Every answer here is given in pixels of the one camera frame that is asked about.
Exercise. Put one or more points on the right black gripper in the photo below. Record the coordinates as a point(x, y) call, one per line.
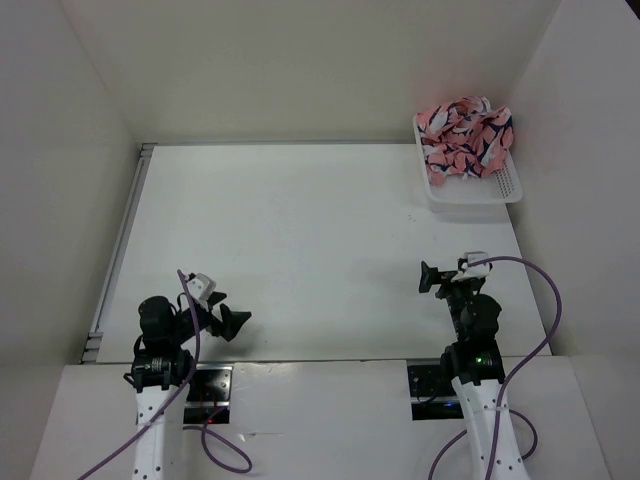
point(430, 275)

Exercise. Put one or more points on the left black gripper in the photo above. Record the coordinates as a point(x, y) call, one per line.
point(231, 320)

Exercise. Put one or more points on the pink shark print shorts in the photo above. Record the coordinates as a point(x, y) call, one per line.
point(466, 138)

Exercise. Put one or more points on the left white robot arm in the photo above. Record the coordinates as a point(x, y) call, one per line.
point(162, 373)

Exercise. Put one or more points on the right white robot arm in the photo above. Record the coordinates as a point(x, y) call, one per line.
point(473, 366)

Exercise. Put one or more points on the white plastic basket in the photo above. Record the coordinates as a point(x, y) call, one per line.
point(502, 187)

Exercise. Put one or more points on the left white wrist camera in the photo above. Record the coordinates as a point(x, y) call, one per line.
point(200, 288)

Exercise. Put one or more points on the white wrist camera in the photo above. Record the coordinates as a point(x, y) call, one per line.
point(473, 265)
point(200, 288)

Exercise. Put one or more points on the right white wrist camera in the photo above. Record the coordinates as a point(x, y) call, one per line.
point(473, 265)

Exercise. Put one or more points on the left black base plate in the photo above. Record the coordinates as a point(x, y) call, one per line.
point(208, 400)

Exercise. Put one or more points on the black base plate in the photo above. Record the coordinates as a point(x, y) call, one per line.
point(208, 400)
point(432, 397)

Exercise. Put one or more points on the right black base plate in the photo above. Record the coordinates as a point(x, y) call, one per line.
point(432, 397)

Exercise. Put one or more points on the aluminium table edge rail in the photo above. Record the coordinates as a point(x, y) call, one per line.
point(101, 314)

